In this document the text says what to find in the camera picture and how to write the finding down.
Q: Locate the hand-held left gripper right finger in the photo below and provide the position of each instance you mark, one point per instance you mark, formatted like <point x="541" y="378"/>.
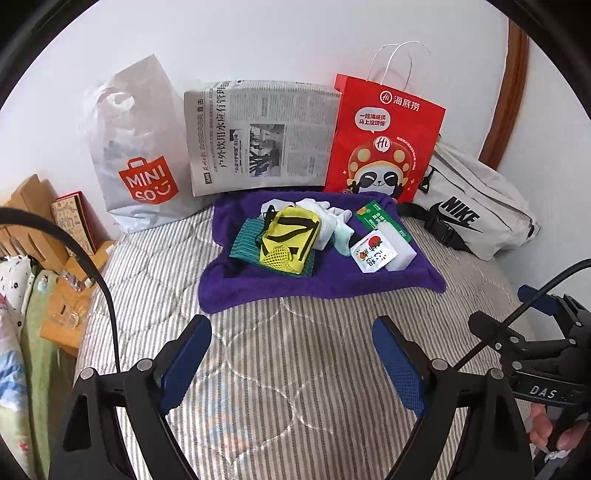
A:
<point x="401" y="369"/>

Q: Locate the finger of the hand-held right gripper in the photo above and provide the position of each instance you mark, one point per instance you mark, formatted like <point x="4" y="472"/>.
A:
<point x="540" y="300"/>
<point x="494" y="334"/>

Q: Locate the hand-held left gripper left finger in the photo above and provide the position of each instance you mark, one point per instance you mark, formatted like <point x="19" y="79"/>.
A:
<point x="184" y="364"/>

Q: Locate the white sponge block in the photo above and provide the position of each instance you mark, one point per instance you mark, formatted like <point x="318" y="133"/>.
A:
<point x="404" y="256"/>

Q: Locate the white snack packet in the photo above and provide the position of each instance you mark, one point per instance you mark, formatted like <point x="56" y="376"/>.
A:
<point x="371" y="254"/>

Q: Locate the teal ribbed cloth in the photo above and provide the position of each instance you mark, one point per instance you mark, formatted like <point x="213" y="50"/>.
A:
<point x="244" y="240"/>

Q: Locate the mint green face mask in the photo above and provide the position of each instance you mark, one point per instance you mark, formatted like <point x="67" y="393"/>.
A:
<point x="344" y="240"/>

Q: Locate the green sachet packet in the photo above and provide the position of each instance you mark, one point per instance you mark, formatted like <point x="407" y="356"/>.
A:
<point x="383" y="217"/>

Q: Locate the yellow mesh pouch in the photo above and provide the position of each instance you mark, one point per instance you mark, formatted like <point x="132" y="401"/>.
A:
<point x="277" y="240"/>

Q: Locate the white paper towel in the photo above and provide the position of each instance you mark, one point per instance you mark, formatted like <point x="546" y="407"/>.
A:
<point x="328" y="221"/>

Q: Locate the person's right hand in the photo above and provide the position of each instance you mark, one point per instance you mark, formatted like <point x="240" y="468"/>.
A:
<point x="540" y="424"/>

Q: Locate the striped bed quilt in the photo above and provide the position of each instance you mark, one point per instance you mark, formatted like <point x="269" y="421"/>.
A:
<point x="286" y="369"/>

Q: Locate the purple towel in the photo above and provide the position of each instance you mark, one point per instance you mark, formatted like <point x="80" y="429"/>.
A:
<point x="323" y="286"/>

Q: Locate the small glass jar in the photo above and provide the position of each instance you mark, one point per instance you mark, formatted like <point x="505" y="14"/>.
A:
<point x="67" y="319"/>
<point x="72" y="281"/>

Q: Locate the white waist bag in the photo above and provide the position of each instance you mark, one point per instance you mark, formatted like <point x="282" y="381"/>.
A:
<point x="471" y="194"/>

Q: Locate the green floral blanket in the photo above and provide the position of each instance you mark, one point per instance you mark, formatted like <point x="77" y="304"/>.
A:
<point x="41" y="369"/>

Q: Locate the pink and blue cloth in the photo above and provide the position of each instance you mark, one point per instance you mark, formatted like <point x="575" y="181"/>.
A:
<point x="9" y="360"/>

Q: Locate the patterned red box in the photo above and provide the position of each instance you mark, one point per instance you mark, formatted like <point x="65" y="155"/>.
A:
<point x="69" y="221"/>

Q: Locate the white floral pillow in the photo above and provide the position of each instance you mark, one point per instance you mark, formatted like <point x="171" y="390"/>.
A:
<point x="16" y="281"/>

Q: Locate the wooden headboard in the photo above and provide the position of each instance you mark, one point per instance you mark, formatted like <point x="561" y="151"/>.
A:
<point x="32" y="194"/>

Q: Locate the white plastic shopping bag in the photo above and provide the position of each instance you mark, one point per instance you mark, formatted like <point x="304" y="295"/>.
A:
<point x="138" y="138"/>

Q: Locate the red paper bag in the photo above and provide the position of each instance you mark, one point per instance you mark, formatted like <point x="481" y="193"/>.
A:
<point x="364" y="138"/>

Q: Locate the folded newspaper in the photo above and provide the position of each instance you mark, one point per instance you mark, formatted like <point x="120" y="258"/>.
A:
<point x="277" y="138"/>

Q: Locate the brown wooden door frame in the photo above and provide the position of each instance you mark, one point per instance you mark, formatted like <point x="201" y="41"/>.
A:
<point x="512" y="92"/>

